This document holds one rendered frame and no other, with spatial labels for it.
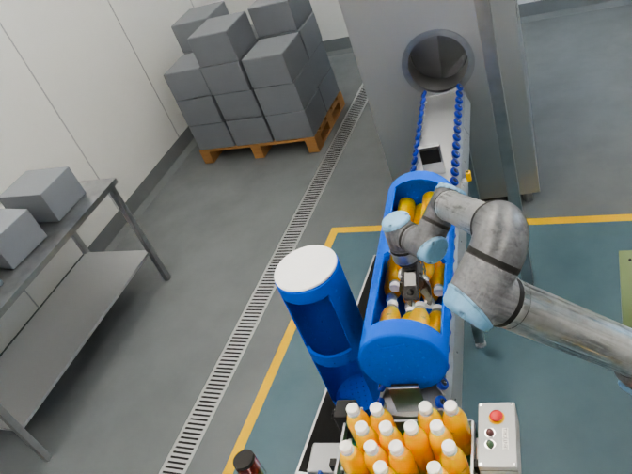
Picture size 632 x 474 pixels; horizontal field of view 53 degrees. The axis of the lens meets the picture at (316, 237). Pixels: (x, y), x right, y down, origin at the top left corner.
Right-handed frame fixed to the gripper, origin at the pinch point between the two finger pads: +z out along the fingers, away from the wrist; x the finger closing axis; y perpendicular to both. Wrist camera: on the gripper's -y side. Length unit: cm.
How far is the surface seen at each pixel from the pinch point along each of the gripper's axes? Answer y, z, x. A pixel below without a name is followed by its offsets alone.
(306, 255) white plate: 43, 9, 54
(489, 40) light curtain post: 119, -34, -29
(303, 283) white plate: 26, 9, 52
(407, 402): -28.8, 14.2, 5.0
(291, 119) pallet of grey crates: 305, 82, 151
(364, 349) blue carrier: -22.3, -5.0, 15.1
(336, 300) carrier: 27, 22, 42
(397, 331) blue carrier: -21.0, -11.0, 3.1
